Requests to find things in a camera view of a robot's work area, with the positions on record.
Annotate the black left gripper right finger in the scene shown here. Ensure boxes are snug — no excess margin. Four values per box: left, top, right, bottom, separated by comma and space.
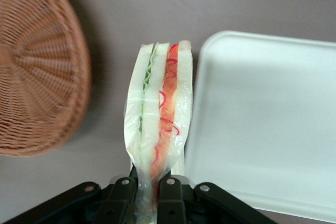
157, 176, 279, 224

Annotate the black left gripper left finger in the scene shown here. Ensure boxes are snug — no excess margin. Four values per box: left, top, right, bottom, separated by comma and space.
0, 176, 138, 224

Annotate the triangle sandwich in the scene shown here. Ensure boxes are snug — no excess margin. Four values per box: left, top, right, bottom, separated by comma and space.
123, 39, 194, 224

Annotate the cream plastic tray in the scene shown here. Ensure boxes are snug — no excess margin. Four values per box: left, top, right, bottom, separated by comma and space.
183, 30, 336, 223

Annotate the brown wicker basket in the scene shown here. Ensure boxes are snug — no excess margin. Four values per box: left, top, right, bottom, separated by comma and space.
0, 0, 92, 157

